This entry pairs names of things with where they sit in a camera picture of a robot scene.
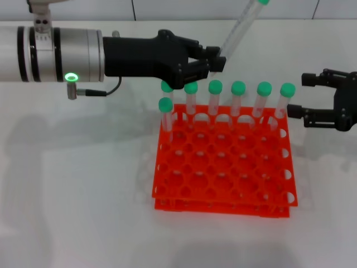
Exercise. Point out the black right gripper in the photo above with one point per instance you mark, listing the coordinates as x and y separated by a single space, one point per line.
347 103

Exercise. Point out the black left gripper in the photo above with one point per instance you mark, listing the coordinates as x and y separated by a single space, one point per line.
139 56

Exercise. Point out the clear test tube green cap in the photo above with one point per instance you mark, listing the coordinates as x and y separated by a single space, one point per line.
165 104
287 89
264 88
238 87
166 87
215 86
190 88
240 28

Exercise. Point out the orange plastic test tube rack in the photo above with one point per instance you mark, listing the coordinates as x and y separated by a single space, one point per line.
223 212

